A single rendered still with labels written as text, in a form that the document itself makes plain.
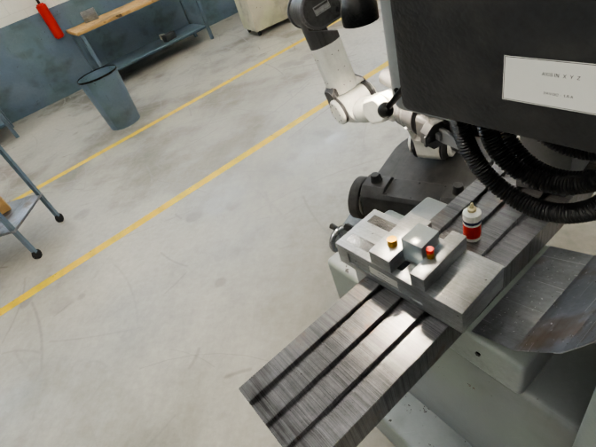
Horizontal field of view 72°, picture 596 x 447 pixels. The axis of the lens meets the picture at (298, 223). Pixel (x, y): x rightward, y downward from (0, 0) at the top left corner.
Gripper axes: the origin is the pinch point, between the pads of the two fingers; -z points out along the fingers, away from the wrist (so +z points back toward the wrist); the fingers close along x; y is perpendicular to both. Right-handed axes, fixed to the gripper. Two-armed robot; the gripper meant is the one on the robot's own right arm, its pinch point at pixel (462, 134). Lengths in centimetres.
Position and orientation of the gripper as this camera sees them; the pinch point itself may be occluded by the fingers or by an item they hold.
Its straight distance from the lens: 88.9
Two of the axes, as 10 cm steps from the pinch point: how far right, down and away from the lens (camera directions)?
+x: 8.8, -4.5, 1.4
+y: 2.7, 7.3, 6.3
